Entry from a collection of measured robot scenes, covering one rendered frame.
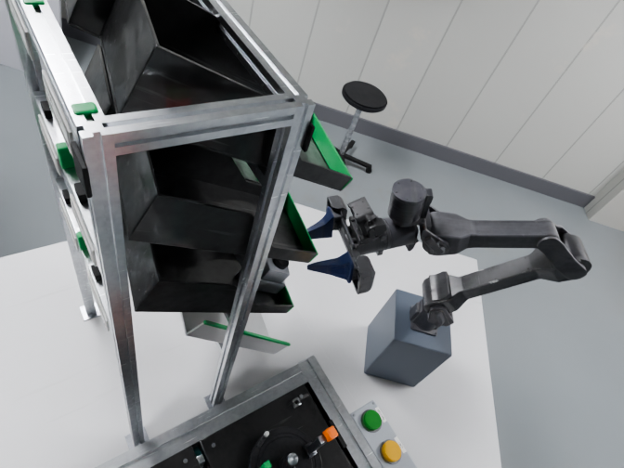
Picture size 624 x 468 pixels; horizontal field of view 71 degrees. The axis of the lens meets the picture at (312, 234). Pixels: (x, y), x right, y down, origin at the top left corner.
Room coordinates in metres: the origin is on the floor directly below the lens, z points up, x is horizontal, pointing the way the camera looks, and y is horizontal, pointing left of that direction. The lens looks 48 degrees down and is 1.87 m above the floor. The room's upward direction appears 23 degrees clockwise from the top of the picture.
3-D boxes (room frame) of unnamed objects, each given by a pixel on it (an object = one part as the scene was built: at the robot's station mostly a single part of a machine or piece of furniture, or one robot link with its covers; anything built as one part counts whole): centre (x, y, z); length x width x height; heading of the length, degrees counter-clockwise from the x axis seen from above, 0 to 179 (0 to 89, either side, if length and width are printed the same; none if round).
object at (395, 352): (0.62, -0.32, 0.96); 0.14 x 0.14 x 0.20; 8
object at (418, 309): (0.62, -0.32, 1.09); 0.07 x 0.07 x 0.06; 8
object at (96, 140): (0.38, 0.23, 1.26); 0.36 x 0.21 x 0.80; 50
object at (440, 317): (0.62, -0.32, 1.15); 0.09 x 0.07 x 0.06; 12
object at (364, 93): (2.43, 0.02, 0.28); 0.46 x 0.44 x 0.55; 79
